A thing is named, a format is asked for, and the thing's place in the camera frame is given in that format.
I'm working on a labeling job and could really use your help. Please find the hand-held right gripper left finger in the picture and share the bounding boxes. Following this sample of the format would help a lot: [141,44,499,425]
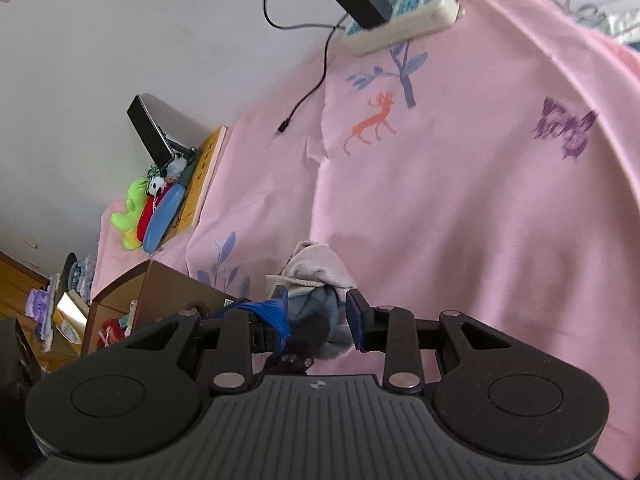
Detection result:
[122,285,292,395]

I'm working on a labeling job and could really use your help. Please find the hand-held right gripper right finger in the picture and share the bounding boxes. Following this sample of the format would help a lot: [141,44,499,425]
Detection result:
[345,287,513,396]

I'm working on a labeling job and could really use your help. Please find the grey patterned sock ball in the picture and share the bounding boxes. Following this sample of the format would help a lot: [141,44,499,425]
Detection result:
[265,241,358,361]

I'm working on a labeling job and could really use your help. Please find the brown cardboard box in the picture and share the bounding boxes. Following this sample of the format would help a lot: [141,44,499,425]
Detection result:
[82,260,251,356]

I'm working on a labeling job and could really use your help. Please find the wooden cabinet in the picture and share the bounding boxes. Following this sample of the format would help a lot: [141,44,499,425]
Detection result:
[0,250,56,321]

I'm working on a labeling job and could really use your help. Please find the red yarn ball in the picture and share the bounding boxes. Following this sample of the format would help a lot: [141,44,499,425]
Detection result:
[97,317,128,351]

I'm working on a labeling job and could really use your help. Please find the yellow book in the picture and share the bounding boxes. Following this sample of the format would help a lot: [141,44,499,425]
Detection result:
[167,126,228,241]

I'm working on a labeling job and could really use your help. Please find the pink printed blanket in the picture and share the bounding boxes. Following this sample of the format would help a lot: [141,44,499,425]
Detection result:
[92,0,640,476]

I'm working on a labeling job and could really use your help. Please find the red plush toy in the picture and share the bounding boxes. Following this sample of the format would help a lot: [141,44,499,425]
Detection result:
[136,195,163,238]

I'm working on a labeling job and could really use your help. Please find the small panda toy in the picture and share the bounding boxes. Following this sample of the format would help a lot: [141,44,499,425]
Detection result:
[146,167,168,197]

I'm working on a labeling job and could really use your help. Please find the neon green plush toy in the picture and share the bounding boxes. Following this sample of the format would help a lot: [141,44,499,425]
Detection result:
[110,177,151,251]

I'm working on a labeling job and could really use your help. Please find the black phone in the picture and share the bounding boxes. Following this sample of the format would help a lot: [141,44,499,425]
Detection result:
[126,94,176,168]

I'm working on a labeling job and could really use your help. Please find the white power strip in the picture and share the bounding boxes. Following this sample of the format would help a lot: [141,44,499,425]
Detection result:
[340,0,463,56]

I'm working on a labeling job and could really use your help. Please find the black charger plug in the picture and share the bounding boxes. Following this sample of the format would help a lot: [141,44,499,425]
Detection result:
[334,0,393,30]

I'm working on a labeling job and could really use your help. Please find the clear plastic packet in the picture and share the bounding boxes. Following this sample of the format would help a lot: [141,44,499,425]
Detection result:
[575,2,640,52]

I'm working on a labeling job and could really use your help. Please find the black charger cable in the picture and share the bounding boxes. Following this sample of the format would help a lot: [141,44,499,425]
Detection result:
[262,0,351,137]

